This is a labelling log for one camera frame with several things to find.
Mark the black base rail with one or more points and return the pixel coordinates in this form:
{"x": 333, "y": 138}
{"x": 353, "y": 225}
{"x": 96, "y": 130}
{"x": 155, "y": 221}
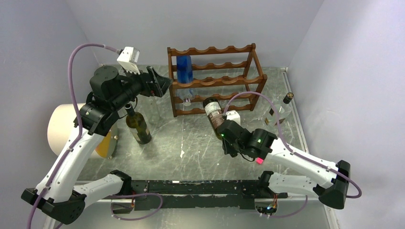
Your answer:
{"x": 242, "y": 194}

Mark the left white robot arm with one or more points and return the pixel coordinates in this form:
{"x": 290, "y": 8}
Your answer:
{"x": 57, "y": 195}

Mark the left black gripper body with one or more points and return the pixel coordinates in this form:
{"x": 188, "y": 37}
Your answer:
{"x": 139, "y": 85}

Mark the labelled green wine bottle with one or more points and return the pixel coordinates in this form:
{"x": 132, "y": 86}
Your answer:
{"x": 214, "y": 113}

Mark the dark green wine bottle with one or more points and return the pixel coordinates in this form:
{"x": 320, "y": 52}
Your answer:
{"x": 137, "y": 125}

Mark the blue square glass bottle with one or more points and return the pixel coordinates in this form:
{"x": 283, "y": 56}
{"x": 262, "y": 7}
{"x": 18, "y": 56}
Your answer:
{"x": 185, "y": 76}

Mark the pink plastic clip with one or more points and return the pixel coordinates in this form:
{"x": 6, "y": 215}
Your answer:
{"x": 259, "y": 160}

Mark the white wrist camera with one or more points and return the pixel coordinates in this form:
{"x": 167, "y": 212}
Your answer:
{"x": 128, "y": 59}
{"x": 233, "y": 115}

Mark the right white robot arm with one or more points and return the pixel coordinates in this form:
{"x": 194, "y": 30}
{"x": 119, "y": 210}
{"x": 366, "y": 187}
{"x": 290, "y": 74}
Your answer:
{"x": 319, "y": 178}

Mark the clear square liquor bottle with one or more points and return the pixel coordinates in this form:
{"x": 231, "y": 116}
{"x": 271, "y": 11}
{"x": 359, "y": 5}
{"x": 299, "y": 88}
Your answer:
{"x": 283, "y": 108}

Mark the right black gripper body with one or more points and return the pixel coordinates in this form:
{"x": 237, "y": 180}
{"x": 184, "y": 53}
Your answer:
{"x": 231, "y": 148}

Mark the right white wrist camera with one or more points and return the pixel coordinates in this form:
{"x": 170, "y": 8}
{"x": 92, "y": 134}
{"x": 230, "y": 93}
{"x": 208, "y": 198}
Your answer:
{"x": 233, "y": 115}

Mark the white orange cylinder drum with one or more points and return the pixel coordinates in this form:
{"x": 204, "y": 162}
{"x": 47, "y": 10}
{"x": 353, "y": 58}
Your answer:
{"x": 61, "y": 124}

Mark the wooden wine rack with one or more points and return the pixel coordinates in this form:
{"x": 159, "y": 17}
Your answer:
{"x": 252, "y": 74}

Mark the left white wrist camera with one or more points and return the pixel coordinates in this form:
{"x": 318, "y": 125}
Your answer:
{"x": 128, "y": 59}

